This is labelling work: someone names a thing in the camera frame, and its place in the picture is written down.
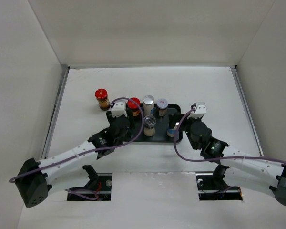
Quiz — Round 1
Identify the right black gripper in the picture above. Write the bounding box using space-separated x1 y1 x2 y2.
169 112 202 150

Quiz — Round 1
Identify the red lid sauce jar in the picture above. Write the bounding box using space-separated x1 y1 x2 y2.
95 88 110 111
127 97 141 118

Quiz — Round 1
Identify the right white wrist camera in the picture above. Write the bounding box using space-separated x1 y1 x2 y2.
189 102 207 119

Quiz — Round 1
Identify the purple cable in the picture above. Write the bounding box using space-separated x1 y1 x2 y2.
173 106 286 167
9 97 145 200

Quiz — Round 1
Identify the black plastic tray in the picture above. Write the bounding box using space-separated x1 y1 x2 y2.
126 104 183 143

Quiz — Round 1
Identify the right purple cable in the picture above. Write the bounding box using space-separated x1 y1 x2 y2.
173 106 286 167

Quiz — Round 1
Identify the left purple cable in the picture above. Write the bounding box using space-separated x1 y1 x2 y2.
9 97 145 200

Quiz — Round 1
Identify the white shaker silver lid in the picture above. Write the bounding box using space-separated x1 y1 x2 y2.
143 95 154 116

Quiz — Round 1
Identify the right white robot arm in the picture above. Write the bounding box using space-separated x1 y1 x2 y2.
169 113 286 206

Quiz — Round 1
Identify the blue label silver lid shaker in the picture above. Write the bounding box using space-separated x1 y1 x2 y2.
166 122 179 138

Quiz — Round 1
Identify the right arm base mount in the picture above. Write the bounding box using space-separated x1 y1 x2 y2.
196 165 243 201

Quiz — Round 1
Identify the clear top pepper grinder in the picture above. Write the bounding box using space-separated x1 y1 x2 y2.
143 115 156 137

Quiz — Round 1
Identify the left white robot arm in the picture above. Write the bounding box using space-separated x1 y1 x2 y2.
11 111 136 208

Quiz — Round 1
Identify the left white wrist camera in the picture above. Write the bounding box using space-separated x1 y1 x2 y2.
110 101 127 118

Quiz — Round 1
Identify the jar with pink label lid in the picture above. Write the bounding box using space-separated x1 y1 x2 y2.
156 98 168 117

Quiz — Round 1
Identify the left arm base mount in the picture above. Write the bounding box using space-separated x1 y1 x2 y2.
67 165 113 201

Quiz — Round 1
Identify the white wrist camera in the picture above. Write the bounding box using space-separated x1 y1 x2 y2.
110 101 127 118
189 102 207 119

